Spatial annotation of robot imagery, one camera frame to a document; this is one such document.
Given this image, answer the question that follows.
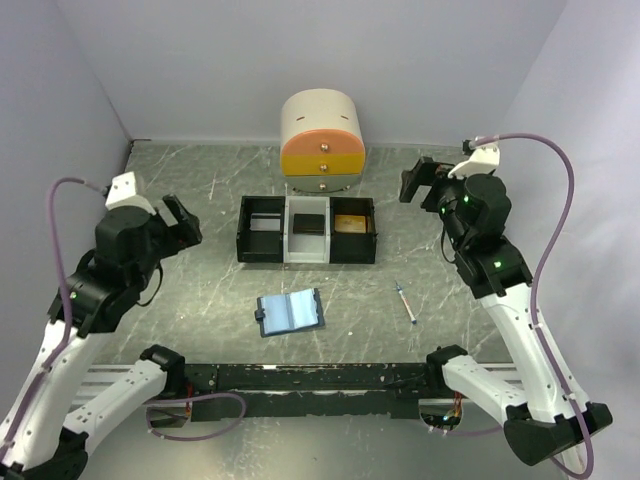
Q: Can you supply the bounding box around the silver card in tray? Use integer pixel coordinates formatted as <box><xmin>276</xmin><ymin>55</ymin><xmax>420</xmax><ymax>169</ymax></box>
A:
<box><xmin>249</xmin><ymin>213</ymin><xmax>281</xmax><ymax>232</ymax></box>

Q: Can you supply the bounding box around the white middle tray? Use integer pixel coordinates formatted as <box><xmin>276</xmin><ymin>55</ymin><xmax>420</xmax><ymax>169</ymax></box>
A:
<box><xmin>283</xmin><ymin>196</ymin><xmax>330</xmax><ymax>264</ymax></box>

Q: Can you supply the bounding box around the blue white pen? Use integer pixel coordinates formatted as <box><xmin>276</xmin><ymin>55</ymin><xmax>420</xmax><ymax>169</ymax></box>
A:
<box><xmin>395</xmin><ymin>281</ymin><xmax>417</xmax><ymax>325</ymax></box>

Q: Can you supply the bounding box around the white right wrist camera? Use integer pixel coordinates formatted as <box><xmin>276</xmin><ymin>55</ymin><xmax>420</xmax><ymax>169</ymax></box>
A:
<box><xmin>447</xmin><ymin>142</ymin><xmax>500</xmax><ymax>180</ymax></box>

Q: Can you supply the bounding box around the black VIP card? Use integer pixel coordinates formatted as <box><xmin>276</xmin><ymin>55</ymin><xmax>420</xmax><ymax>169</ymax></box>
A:
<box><xmin>292</xmin><ymin>213</ymin><xmax>326</xmax><ymax>236</ymax></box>

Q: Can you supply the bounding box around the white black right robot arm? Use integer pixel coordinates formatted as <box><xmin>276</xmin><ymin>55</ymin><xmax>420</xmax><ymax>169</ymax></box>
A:
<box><xmin>399</xmin><ymin>157</ymin><xmax>613</xmax><ymax>466</ymax></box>

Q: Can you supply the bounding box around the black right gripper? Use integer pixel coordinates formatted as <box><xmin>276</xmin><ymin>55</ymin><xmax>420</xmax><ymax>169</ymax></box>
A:
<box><xmin>399</xmin><ymin>155</ymin><xmax>471</xmax><ymax>251</ymax></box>

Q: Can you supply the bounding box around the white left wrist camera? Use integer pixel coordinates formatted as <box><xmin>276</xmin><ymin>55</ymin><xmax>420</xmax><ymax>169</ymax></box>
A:
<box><xmin>105</xmin><ymin>171</ymin><xmax>156</xmax><ymax>215</ymax></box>

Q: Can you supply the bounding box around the black left tray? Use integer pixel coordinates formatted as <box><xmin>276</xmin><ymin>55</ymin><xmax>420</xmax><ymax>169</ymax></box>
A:
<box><xmin>236</xmin><ymin>196</ymin><xmax>285</xmax><ymax>264</ymax></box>

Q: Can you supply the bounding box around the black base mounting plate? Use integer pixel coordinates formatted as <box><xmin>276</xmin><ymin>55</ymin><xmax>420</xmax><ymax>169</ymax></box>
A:
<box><xmin>153</xmin><ymin>362</ymin><xmax>454</xmax><ymax>422</ymax></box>

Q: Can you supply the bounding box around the round three-drawer storage box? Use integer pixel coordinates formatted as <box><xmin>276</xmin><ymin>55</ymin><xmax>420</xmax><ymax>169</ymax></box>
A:
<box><xmin>280</xmin><ymin>88</ymin><xmax>366</xmax><ymax>193</ymax></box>

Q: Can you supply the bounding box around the gold card in tray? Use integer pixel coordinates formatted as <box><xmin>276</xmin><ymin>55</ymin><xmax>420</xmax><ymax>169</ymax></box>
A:
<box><xmin>333</xmin><ymin>214</ymin><xmax>371</xmax><ymax>234</ymax></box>

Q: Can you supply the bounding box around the gold card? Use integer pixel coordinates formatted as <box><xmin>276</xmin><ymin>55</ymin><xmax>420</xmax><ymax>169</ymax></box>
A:
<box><xmin>333</xmin><ymin>214</ymin><xmax>371</xmax><ymax>234</ymax></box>

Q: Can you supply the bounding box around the black right tray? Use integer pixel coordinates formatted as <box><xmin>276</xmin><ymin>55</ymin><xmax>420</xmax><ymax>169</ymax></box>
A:
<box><xmin>329</xmin><ymin>196</ymin><xmax>377</xmax><ymax>264</ymax></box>

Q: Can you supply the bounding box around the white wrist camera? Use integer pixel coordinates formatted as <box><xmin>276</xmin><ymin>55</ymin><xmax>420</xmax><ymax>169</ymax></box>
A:
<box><xmin>447</xmin><ymin>142</ymin><xmax>500</xmax><ymax>180</ymax></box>
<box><xmin>105</xmin><ymin>171</ymin><xmax>156</xmax><ymax>215</ymax></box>

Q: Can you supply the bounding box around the blue leather card holder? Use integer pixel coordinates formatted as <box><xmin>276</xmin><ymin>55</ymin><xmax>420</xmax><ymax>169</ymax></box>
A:
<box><xmin>254</xmin><ymin>288</ymin><xmax>326</xmax><ymax>338</ymax></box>

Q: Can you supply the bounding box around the black tray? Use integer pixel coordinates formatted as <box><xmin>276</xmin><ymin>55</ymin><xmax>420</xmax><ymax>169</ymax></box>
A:
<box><xmin>236</xmin><ymin>196</ymin><xmax>285</xmax><ymax>264</ymax></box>
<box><xmin>329</xmin><ymin>196</ymin><xmax>377</xmax><ymax>264</ymax></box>

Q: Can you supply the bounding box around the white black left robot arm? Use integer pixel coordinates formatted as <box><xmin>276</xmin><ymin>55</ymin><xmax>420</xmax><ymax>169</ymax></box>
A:
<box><xmin>1</xmin><ymin>195</ymin><xmax>202</xmax><ymax>479</ymax></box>

